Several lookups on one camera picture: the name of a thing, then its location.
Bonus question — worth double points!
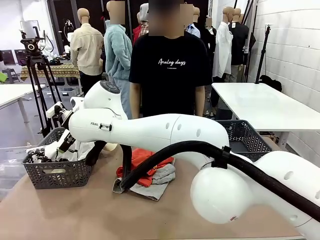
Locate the black leaning poles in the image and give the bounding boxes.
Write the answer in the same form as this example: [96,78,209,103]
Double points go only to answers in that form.
[243,0,260,83]

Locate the mannequin in grey hood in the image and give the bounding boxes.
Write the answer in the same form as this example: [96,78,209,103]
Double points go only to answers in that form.
[132,2,150,45]

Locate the black light stand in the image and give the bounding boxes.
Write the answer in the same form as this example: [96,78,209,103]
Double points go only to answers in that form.
[254,23,273,85]

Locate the large white table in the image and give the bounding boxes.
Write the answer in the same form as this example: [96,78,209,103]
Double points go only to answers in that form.
[211,82,320,151]

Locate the grey storage crate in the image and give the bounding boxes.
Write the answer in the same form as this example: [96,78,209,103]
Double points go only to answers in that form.
[62,86,85,98]

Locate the black camera tripod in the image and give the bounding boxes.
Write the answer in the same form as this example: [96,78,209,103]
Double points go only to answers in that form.
[19,26,63,138]

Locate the patterned tablecloth table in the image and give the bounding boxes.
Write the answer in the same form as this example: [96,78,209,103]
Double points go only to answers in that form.
[20,63,81,81]

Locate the mannequin in white shirt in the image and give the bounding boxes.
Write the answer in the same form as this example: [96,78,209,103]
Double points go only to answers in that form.
[212,6,235,83]

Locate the grey plastic basket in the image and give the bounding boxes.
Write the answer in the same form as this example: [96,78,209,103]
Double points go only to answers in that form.
[21,126,96,190]
[216,119,273,162]

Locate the white black-printed t-shirt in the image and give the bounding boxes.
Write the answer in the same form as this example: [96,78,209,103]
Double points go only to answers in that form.
[26,139,95,163]

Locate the mannequin in black clothes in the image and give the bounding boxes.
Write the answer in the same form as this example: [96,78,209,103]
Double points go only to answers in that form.
[199,17,217,78]

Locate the dark flat monitor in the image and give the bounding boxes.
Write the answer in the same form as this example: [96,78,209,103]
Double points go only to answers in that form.
[1,49,16,66]
[14,49,27,61]

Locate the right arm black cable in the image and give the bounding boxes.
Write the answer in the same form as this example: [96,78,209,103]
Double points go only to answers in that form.
[86,139,320,222]

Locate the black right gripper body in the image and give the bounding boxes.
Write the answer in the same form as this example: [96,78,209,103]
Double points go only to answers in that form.
[59,128,76,146]

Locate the mannequin in blue shirt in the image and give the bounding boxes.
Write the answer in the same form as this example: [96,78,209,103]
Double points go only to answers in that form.
[184,6,202,38]

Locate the small white table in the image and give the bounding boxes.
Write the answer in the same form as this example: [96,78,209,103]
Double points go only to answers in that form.
[0,83,47,131]

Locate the mannequin in black shirt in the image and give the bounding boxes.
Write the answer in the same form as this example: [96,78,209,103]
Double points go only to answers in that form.
[228,8,257,83]

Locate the dark-haired person with red clip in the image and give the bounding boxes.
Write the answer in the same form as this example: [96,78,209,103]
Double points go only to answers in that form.
[99,14,107,36]

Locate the mannequin in blue fleece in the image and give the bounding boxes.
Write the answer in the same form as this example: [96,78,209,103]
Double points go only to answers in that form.
[103,1,133,121]

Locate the mannequin in cream jacket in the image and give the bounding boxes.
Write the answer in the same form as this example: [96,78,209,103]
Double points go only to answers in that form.
[69,7,105,97]

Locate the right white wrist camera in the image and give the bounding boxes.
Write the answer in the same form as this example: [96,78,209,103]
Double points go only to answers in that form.
[45,101,66,119]

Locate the grey shorts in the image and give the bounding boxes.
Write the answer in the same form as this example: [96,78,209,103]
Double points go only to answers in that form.
[112,163,177,202]

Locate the person's left forearm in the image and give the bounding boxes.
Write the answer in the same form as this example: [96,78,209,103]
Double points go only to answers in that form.
[194,86,206,117]

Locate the red orange garment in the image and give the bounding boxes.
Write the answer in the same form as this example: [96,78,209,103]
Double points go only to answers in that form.
[116,147,176,188]

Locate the person in black t-shirt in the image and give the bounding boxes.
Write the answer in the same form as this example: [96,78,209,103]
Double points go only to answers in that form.
[128,0,213,119]

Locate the grey stool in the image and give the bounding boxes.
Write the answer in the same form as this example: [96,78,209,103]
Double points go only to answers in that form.
[3,67,21,85]

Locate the black cloth heap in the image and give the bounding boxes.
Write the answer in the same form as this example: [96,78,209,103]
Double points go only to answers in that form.
[258,74,283,92]

